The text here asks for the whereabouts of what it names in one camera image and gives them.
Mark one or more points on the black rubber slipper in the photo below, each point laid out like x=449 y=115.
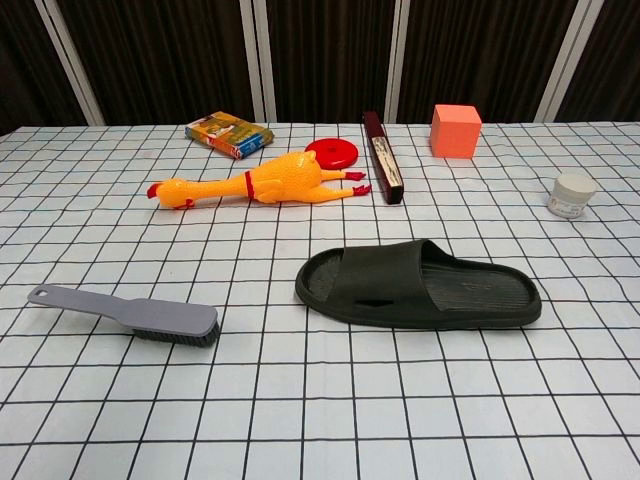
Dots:
x=385 y=270

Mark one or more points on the orange foam cube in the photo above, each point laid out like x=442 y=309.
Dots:
x=452 y=137

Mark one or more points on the red plastic disc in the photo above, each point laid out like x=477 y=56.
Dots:
x=341 y=150

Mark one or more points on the long dark red box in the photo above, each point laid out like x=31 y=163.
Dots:
x=385 y=160

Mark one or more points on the small white jar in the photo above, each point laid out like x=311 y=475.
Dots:
x=570 y=197

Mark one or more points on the grey scrub brush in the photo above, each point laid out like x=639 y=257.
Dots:
x=165 y=315

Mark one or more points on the yellow rubber chicken toy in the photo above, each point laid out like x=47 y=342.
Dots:
x=290 y=175

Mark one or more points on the dark white-framed folding screen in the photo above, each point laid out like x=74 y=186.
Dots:
x=165 y=55

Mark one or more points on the white black-grid tablecloth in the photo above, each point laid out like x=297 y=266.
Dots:
x=300 y=400

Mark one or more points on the colourful printed cardboard box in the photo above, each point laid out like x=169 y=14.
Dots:
x=225 y=132

